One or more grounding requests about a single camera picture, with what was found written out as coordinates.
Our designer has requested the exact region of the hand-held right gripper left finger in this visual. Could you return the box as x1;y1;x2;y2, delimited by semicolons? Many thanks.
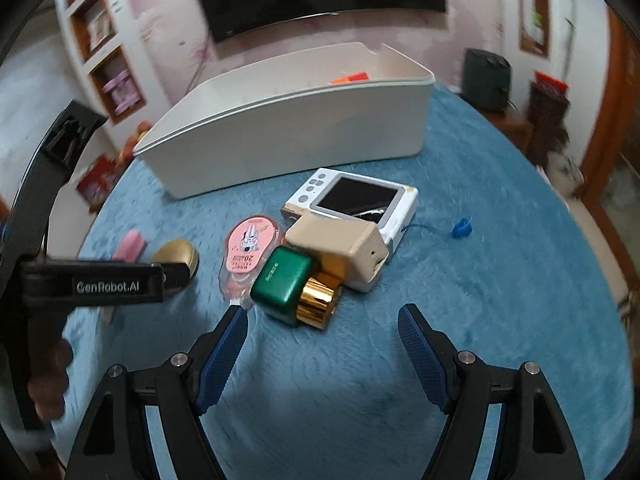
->
65;305;249;480

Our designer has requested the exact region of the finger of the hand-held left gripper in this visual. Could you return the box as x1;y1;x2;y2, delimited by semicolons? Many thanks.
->
161;261;194;292
0;99;109;311

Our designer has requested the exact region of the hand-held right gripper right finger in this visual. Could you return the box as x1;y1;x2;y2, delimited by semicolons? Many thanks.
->
397;303;586;480

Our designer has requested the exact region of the gold oval compact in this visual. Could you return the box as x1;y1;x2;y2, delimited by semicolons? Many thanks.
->
151;240;200;291

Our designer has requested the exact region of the green bottle with gold cap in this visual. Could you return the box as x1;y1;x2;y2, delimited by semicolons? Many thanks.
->
250;246;346;332

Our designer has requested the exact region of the white plastic storage bin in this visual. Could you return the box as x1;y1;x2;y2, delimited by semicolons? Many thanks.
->
134;41;436;200

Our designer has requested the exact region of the person's left hand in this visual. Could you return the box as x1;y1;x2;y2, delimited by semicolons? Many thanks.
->
27;337;73;423

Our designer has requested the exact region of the pink tube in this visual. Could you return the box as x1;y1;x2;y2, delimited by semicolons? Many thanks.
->
114;230;148;262

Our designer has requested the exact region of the pink dumbbell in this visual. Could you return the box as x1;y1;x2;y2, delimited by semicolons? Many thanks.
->
120;72;141;108
102;77;126;116

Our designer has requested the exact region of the pink correction tape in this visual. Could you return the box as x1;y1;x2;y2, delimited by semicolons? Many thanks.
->
218;215;286;308

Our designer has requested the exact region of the picture card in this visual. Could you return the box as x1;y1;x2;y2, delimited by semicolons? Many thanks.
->
85;2;113;43

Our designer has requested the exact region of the beige plug adapter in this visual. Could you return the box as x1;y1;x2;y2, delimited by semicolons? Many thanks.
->
285;210;391;281

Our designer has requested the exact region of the wooden television stand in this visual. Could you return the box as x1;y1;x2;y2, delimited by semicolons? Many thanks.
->
480;105;536;156

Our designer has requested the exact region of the dark tall vase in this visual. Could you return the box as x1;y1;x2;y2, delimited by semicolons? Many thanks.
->
527;80;571;171

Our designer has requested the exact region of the black air fryer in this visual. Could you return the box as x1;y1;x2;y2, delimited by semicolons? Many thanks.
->
460;48;512;112

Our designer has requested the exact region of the red round container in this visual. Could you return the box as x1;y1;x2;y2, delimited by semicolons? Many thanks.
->
534;71;568;93

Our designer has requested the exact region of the wooden framed glass door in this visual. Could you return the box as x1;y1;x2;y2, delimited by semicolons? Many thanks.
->
570;10;640;211

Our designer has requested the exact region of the metal sword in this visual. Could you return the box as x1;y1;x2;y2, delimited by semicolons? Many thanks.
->
562;0;578;78

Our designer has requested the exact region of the white wall shelf column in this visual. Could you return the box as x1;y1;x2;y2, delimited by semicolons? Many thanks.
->
55;0;216;131
500;0;566;76

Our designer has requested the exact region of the black television cable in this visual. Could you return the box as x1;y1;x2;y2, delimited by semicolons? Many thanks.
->
190;35;211;86

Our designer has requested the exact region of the white digital camera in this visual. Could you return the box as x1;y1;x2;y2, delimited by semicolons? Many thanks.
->
280;167;418;293

